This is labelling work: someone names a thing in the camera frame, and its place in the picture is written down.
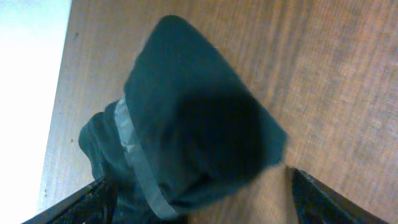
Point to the black taped garment bundle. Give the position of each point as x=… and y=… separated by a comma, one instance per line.
x=186, y=132

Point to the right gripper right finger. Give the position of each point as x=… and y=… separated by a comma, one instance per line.
x=315, y=202

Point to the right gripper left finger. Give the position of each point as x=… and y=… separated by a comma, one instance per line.
x=94, y=203

